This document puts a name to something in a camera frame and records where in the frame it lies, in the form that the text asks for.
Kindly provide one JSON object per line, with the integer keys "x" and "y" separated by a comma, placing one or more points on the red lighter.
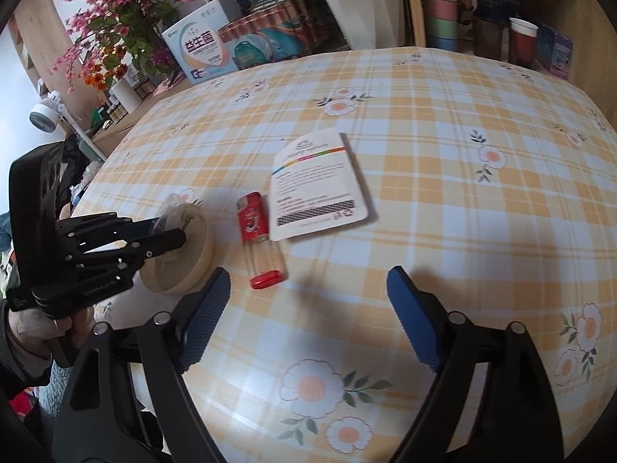
{"x": 250, "y": 222}

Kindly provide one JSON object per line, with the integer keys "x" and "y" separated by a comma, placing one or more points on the white angular flower pot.
{"x": 361, "y": 9}

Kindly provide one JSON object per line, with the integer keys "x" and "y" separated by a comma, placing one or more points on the dark clothes pile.
{"x": 79, "y": 164}

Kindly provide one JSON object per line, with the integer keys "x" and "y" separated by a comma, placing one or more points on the teal patterned box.
{"x": 270, "y": 38}

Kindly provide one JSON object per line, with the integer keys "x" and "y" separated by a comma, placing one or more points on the stack of coloured cups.
{"x": 441, "y": 14}

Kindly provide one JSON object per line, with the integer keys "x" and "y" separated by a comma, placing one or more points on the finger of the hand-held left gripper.
{"x": 96, "y": 226}
{"x": 159, "y": 243}

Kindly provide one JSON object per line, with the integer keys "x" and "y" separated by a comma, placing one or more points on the white vase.
{"x": 126, "y": 94}

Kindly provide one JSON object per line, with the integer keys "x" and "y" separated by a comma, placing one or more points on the white standing fan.
{"x": 43, "y": 115}

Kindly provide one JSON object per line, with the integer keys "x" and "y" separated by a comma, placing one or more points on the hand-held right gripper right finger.
{"x": 417, "y": 318}

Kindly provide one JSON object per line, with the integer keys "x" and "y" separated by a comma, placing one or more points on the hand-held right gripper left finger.
{"x": 205, "y": 318}

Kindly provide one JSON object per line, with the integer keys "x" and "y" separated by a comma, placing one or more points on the small blue box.
{"x": 559, "y": 53}

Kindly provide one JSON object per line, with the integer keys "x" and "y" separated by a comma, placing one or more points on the pink blossom flower arrangement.
{"x": 106, "y": 14}

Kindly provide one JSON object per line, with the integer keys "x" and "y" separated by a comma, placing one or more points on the yellow checked tablecloth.
{"x": 434, "y": 226}

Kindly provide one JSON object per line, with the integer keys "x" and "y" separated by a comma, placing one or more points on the clear plastic wrapper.
{"x": 171, "y": 212}

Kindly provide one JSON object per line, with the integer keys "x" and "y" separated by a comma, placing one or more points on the brown glass cup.
{"x": 488, "y": 38}

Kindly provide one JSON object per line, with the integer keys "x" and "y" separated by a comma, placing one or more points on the wooden shelf unit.
{"x": 413, "y": 5}

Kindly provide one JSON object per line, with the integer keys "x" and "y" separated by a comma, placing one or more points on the row of small bottles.
{"x": 115, "y": 112}

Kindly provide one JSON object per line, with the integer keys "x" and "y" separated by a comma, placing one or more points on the white supplement box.
{"x": 202, "y": 43}

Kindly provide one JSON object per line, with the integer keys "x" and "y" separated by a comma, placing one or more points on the person's left hand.
{"x": 33, "y": 323}

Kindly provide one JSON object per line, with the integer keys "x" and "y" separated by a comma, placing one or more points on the orange flower sprig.
{"x": 99, "y": 77}

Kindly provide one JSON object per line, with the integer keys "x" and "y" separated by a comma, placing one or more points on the wooden sideboard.
{"x": 123, "y": 130}

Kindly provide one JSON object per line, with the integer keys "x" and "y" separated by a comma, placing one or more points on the red cup with white rim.
{"x": 523, "y": 46}

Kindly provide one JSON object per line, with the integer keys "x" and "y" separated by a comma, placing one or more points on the white printed card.
{"x": 318, "y": 188}

